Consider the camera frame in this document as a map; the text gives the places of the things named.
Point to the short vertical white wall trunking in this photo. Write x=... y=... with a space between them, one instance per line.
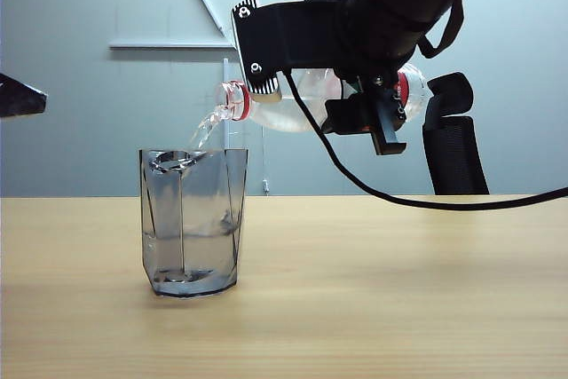
x=226 y=69

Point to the black finned wrist camera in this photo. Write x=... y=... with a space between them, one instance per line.
x=284 y=33

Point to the black mesh office chair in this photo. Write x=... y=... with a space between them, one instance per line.
x=457 y=152

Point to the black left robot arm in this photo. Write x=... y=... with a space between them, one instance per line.
x=20 y=99

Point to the grey transparent faceted mug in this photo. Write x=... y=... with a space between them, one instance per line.
x=195 y=228

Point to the Nongfu Spring water bottle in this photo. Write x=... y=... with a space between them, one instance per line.
x=284 y=112

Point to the long horizontal white wall trunking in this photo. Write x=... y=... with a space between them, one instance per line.
x=168 y=45

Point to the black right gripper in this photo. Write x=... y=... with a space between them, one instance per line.
x=377 y=50

